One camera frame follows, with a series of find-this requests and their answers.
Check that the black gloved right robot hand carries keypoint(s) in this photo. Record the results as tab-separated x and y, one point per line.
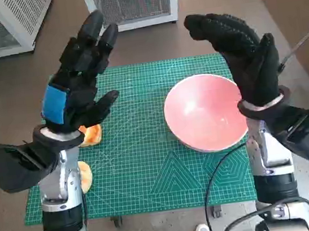
249	60

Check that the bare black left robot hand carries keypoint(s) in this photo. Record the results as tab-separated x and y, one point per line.
79	82

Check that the twisted orange toy bread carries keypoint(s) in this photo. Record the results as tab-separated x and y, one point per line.
93	136

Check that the pink bowl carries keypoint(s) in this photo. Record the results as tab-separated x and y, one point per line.
199	109

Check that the round toy bread bun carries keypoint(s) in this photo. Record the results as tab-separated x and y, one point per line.
86	177

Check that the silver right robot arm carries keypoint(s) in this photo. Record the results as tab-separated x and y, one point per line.
274	185

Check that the grey metal chair leg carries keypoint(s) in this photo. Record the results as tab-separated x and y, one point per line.
299	45

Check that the green cutting mat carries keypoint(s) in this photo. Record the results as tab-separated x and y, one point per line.
136	152

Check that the white perforated mesh cabinet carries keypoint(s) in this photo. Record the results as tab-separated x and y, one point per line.
3	24

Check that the black table caster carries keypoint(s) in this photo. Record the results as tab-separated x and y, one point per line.
116	221
217	211

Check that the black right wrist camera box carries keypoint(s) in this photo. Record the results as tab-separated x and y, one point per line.
308	135

